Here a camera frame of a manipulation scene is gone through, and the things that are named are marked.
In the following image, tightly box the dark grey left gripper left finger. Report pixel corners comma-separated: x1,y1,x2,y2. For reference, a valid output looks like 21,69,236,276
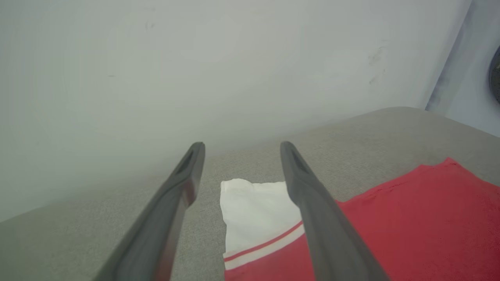
94,142,206,281

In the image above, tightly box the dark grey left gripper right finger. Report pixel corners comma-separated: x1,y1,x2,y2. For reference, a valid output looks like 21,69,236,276
280,141,391,281

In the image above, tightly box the red and white sports jersey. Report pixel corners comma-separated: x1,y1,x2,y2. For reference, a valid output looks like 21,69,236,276
220,157,500,281

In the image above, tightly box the white washing machine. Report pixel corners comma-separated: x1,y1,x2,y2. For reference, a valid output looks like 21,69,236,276
425,0,500,138

